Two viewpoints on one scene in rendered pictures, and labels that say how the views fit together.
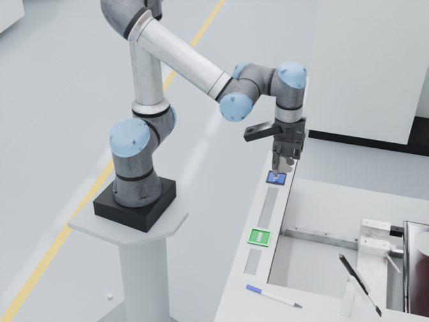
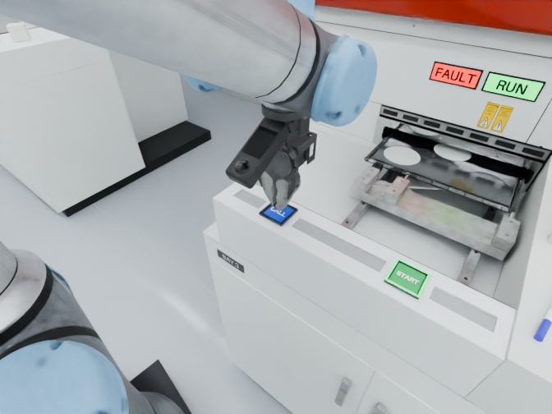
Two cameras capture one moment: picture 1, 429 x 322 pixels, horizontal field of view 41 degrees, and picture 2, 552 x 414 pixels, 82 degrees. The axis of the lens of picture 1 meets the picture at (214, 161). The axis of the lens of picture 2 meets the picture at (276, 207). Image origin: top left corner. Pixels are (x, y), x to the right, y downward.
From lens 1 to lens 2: 1.33 m
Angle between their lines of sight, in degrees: 51
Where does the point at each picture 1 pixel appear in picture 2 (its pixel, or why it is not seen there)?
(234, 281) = (523, 355)
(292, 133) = (296, 126)
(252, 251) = (434, 300)
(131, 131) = (45, 403)
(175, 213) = (208, 396)
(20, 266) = not seen: outside the picture
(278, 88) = not seen: hidden behind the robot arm
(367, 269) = (425, 209)
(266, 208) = (337, 246)
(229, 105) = (357, 75)
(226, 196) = not seen: hidden behind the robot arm
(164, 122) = (65, 296)
